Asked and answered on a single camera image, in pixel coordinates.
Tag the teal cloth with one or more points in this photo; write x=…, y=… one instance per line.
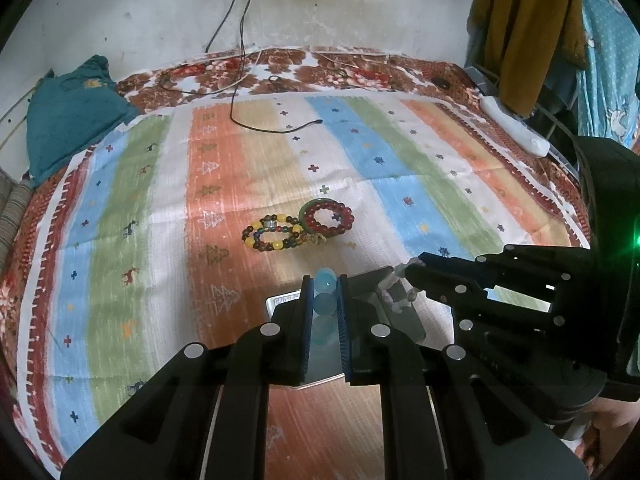
x=70, y=115

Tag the black metal rack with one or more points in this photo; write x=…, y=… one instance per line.
x=555, y=125

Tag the person's right forearm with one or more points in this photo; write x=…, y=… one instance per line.
x=620, y=412

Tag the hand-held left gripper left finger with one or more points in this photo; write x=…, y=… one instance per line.
x=307, y=320

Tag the mustard hanging garment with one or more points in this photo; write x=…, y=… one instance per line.
x=525, y=20

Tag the small black object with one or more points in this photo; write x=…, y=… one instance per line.
x=441, y=82

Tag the brown striped cushion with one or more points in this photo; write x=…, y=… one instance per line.
x=12, y=210

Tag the metal tin box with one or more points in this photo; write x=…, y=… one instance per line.
x=412, y=327

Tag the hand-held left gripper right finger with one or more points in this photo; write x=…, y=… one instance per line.
x=344, y=325

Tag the blue printed curtain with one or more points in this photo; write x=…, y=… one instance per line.
x=605, y=60

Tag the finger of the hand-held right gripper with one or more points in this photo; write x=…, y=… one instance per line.
x=435, y=285
x=450, y=262

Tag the green jade bangle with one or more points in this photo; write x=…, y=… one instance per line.
x=303, y=215

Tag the striped woven blanket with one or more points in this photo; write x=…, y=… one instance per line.
x=225, y=160

